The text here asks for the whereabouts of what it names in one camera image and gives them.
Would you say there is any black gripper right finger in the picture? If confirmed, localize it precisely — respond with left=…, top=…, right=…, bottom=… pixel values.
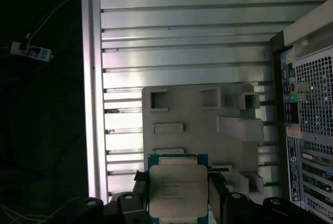
left=208, top=171, right=328, bottom=224

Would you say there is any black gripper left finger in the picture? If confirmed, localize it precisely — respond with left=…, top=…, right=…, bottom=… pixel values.
left=62, top=170, right=150, bottom=224

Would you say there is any silver CPU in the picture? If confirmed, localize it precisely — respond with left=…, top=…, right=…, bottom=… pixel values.
left=147, top=153, right=210, bottom=221

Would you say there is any grey parts rack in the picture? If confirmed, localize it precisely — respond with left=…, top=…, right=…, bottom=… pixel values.
left=142, top=83, right=265, bottom=196

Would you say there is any white power strip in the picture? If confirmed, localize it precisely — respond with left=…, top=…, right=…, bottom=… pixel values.
left=9, top=41, right=54, bottom=62

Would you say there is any open black PC case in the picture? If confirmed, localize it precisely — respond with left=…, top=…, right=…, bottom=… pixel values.
left=269, top=0, right=333, bottom=210

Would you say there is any white cable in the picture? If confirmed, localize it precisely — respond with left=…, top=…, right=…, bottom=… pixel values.
left=25, top=0, right=82, bottom=40

